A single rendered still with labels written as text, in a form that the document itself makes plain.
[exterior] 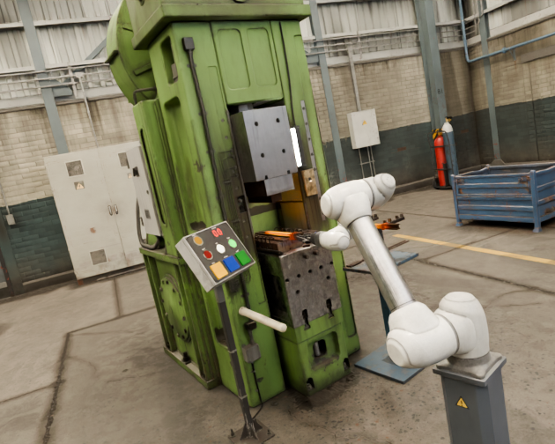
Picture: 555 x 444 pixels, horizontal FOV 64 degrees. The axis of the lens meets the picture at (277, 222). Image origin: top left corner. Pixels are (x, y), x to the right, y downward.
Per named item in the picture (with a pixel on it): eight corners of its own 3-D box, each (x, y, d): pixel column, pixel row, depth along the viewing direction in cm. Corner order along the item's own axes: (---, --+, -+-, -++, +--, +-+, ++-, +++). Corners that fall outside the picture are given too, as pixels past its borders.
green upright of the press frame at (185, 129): (286, 390, 286) (209, 19, 249) (253, 409, 272) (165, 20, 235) (253, 369, 323) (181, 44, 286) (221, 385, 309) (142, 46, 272)
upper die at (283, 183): (294, 188, 267) (292, 173, 266) (267, 196, 257) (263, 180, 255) (259, 190, 302) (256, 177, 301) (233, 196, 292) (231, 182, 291)
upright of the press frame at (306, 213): (361, 349, 320) (303, 18, 283) (335, 364, 307) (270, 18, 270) (323, 334, 357) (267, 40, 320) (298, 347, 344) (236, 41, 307)
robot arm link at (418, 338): (467, 350, 151) (417, 373, 144) (441, 359, 165) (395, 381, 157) (366, 169, 180) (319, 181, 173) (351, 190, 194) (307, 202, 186)
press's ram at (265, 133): (309, 169, 272) (297, 103, 266) (256, 181, 253) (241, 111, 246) (273, 173, 308) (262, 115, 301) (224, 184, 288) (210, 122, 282)
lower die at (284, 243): (305, 245, 273) (302, 232, 271) (278, 254, 262) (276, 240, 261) (270, 240, 308) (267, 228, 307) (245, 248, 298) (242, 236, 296)
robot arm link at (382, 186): (374, 184, 199) (349, 191, 194) (394, 163, 183) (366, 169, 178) (388, 210, 194) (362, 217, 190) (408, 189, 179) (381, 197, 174)
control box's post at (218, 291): (256, 435, 246) (214, 249, 229) (250, 439, 244) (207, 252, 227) (253, 432, 249) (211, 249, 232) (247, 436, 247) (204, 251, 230)
